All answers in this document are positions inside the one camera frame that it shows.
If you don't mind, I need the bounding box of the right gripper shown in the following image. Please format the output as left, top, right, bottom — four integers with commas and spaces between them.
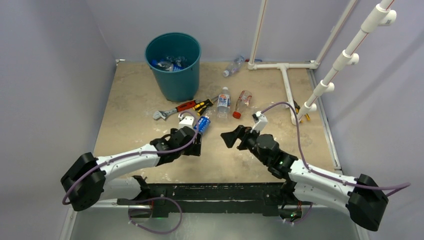
221, 125, 269, 166

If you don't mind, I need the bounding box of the red-handled adjustable wrench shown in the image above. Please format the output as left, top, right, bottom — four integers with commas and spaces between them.
152, 99, 200, 121

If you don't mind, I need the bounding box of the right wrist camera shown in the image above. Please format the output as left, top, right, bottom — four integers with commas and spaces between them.
252, 111, 268, 133

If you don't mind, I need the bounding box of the teal plastic bin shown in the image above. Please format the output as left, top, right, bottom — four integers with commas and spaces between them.
144, 32, 202, 103

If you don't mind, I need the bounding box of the clear bottle by back wall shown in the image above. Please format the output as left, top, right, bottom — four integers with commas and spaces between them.
222, 55, 246, 77

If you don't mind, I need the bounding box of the clear bottle near pipe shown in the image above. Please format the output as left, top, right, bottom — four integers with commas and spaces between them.
251, 101, 291, 114

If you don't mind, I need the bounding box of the yellow tool by pipe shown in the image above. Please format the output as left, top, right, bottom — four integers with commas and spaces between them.
294, 101, 311, 121

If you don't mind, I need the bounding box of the yellow black handled screwdriver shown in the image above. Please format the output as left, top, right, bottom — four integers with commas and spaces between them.
192, 95, 219, 116

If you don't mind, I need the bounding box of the red-cap clear bottle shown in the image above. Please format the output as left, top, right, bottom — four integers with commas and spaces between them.
232, 90, 253, 119

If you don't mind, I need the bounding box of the small Pepsi bottle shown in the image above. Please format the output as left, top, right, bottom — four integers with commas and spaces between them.
151, 59, 183, 72
194, 107, 213, 134

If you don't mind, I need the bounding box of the white PVC pipe frame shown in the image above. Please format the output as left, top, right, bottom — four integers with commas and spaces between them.
247, 0, 398, 126

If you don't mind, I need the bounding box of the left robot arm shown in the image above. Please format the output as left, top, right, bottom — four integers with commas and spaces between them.
60, 126, 202, 212

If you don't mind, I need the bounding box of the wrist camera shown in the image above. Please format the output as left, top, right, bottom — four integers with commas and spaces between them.
178, 114, 196, 130
252, 111, 268, 133

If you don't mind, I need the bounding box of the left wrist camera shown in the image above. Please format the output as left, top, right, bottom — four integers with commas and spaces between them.
178, 114, 196, 130

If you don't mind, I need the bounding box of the purple cable loop under rail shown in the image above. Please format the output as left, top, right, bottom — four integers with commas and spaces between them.
127, 197, 184, 236

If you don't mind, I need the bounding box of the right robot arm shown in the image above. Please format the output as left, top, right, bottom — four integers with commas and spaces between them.
220, 125, 389, 232

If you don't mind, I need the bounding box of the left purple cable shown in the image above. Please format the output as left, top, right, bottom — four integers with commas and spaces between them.
61, 110, 200, 206

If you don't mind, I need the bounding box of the white-label clear bottle white cap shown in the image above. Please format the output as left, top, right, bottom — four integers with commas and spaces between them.
216, 87, 231, 119

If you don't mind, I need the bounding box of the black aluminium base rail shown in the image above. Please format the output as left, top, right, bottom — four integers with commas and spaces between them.
115, 182, 311, 218

